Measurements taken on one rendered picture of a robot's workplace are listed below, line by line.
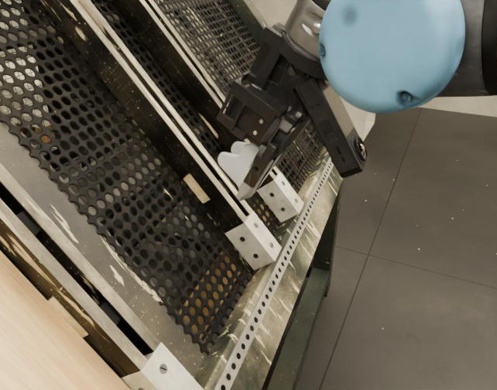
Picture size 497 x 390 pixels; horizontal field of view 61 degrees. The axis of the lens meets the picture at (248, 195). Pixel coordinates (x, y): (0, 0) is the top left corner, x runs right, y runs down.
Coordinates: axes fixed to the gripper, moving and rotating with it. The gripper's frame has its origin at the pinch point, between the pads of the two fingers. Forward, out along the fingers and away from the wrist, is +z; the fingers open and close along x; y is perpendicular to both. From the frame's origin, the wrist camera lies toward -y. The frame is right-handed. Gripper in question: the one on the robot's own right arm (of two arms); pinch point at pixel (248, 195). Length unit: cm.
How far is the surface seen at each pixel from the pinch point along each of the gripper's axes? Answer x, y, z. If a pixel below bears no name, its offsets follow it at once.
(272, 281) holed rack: -30, -12, 41
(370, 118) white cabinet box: -406, -15, 133
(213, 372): -1.1, -11.8, 39.5
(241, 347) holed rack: -9.6, -13.7, 40.0
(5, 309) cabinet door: 18.0, 18.6, 28.5
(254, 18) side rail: -124, 52, 22
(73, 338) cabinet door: 13.2, 9.6, 32.6
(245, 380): -5.6, -18.0, 42.1
